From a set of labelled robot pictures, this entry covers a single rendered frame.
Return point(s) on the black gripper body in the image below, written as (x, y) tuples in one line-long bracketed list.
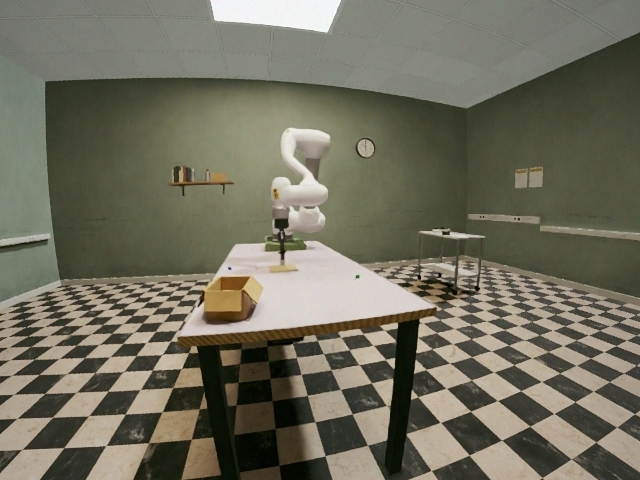
[(281, 224)]

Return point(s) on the tan square mat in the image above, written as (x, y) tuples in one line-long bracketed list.
[(278, 268)]

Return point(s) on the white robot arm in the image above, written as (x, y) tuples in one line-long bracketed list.
[(309, 193)]

